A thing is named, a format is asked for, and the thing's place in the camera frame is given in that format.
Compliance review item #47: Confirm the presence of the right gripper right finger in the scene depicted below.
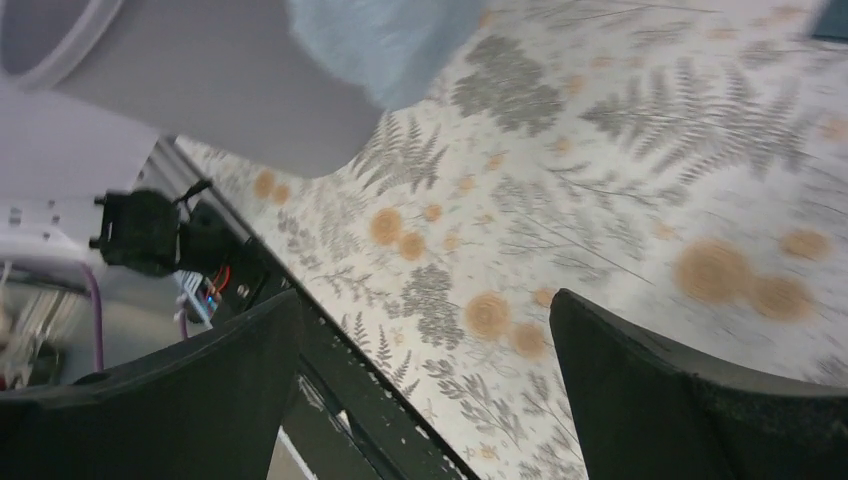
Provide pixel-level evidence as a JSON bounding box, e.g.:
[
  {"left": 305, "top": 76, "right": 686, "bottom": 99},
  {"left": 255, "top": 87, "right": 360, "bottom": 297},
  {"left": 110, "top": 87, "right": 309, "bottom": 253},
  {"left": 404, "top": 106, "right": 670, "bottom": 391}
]
[{"left": 549, "top": 289, "right": 847, "bottom": 480}]

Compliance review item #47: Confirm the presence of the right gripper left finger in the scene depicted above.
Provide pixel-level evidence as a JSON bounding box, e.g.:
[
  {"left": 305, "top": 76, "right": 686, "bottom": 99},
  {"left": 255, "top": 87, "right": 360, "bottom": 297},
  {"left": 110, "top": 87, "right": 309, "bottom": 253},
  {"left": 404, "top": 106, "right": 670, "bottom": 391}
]
[{"left": 1, "top": 291, "right": 304, "bottom": 480}]

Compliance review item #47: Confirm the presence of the light blue plastic trash bag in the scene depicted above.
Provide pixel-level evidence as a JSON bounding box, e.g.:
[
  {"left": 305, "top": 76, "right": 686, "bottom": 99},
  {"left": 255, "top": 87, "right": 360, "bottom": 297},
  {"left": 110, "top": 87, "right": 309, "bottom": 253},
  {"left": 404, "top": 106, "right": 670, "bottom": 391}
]
[{"left": 287, "top": 0, "right": 487, "bottom": 111}]

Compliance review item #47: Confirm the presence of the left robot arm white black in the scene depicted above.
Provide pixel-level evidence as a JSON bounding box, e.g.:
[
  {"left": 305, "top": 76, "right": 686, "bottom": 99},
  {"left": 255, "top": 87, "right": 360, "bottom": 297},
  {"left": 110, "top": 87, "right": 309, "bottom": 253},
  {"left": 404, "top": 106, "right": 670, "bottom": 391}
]
[{"left": 1, "top": 84, "right": 238, "bottom": 283}]

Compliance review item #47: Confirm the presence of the grey plastic trash bin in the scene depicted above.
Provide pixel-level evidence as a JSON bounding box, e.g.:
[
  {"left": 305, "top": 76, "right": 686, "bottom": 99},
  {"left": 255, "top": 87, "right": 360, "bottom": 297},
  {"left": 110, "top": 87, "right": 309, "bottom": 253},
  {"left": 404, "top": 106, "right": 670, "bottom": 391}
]
[{"left": 1, "top": 0, "right": 382, "bottom": 178}]

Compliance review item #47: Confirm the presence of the floral patterned table mat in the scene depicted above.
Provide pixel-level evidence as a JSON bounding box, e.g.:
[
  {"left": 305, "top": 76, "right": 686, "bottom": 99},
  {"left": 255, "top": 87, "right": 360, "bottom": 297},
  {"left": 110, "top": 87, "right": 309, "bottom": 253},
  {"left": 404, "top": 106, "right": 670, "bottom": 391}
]
[{"left": 178, "top": 1, "right": 847, "bottom": 479}]

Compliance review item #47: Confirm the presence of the blue-grey crumpled cloth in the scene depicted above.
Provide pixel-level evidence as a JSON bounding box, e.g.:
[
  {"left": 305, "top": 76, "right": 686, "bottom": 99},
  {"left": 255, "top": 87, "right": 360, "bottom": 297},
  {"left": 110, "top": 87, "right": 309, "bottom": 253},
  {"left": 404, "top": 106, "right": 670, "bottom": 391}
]
[{"left": 811, "top": 0, "right": 847, "bottom": 44}]

